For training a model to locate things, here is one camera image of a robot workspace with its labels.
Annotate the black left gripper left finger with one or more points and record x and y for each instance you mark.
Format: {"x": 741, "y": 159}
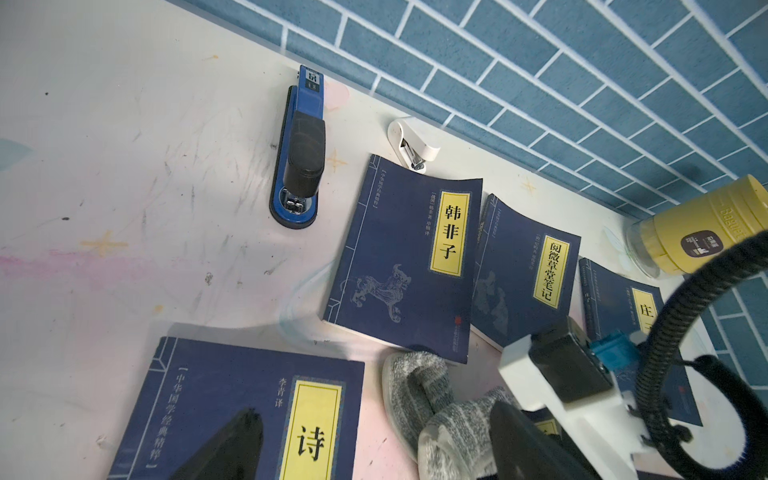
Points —
{"x": 233, "y": 452}

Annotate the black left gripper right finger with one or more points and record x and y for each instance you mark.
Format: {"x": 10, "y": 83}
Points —
{"x": 522, "y": 451}

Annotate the blue book Tang poems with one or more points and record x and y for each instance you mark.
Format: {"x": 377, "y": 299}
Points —
{"x": 545, "y": 421}

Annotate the grey striped cleaning cloth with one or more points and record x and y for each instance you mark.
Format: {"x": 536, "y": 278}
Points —
{"x": 447, "y": 439}

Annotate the blue book Shijing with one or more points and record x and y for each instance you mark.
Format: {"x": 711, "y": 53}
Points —
{"x": 215, "y": 411}

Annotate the blue book Yuewei notes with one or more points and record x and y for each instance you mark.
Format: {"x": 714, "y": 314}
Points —
{"x": 524, "y": 275}

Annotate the blue book Hanfeizi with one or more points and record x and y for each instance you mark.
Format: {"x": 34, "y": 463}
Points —
{"x": 405, "y": 276}

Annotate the yellow pen holder cup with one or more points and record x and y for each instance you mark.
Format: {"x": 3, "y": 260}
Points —
{"x": 683, "y": 238}

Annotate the blue black stapler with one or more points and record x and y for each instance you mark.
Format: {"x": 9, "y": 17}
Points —
{"x": 300, "y": 161}

